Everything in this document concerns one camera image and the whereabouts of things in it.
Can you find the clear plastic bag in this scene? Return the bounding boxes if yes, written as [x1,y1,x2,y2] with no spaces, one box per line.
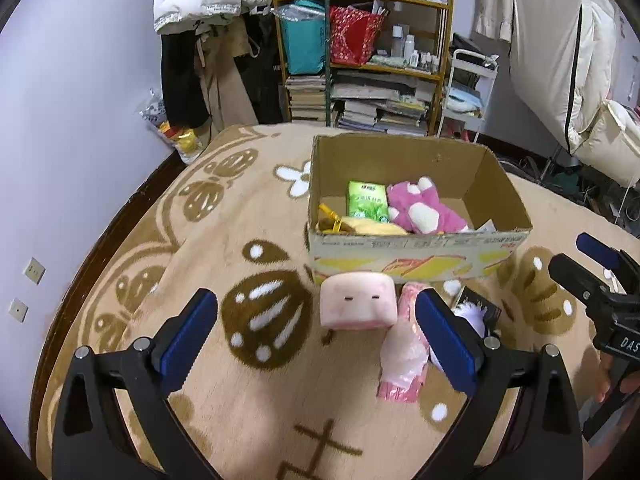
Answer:
[139,89,168,131]

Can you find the black hanging coat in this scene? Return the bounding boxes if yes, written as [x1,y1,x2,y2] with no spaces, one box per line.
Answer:
[160,30,211,128]

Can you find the white trolley cart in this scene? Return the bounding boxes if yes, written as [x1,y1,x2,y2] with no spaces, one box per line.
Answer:
[437,49,501,145]

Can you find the cream covered office chair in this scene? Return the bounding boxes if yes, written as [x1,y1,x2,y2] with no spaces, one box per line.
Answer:
[500,0,640,196]

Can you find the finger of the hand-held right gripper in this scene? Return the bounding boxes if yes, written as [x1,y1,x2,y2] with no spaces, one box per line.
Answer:
[548,254,618,313]
[575,232,640,283]

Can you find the yellow plush toy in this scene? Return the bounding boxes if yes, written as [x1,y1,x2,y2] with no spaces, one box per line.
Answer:
[317,203,408,236]

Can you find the green snack packet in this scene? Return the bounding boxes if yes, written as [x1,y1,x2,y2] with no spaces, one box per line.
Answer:
[346,181,391,223]

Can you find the pink tissue packet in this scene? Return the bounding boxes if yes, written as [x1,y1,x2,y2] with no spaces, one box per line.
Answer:
[376,282,436,403]

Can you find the cardboard box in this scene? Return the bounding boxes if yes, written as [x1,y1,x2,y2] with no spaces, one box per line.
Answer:
[305,132,533,287]

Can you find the red and yellow bag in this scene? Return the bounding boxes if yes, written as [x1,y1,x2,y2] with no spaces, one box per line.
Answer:
[160,122,206,166]

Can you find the wooden shelf rack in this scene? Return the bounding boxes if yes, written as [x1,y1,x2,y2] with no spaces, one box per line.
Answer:
[270,0,456,137]

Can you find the person's right hand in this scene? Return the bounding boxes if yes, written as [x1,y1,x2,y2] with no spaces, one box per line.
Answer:
[595,347,640,407]

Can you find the red patterned bag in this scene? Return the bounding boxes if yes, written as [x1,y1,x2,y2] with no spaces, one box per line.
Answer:
[329,5,386,66]

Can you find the pink cube plush toy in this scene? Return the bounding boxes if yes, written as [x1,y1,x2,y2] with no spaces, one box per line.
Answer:
[320,274,399,332]

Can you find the beige hanging coat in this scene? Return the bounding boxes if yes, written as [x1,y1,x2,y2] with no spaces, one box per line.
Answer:
[195,25,261,133]

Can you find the teal bag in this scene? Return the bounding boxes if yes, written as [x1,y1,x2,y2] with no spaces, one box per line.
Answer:
[277,0,328,76]

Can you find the dark wooden bed frame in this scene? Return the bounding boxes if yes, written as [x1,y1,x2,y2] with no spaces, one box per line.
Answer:
[27,150,183,456]

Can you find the group of cosmetic bottles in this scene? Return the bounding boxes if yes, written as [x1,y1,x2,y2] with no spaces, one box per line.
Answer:
[390,25,443,73]

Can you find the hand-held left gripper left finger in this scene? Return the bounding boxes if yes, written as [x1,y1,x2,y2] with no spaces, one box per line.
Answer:
[50,289,221,480]

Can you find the dark hanging garment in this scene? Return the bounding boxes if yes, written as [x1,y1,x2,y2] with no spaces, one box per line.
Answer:
[242,7,291,123]

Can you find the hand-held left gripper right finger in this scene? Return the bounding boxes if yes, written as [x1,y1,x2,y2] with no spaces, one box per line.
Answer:
[416,290,584,480]

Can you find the messy pile of books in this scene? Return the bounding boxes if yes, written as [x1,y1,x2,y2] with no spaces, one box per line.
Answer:
[331,70,436,136]

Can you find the neat stack of books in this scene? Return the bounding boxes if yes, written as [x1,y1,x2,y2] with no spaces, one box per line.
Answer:
[285,74,328,122]

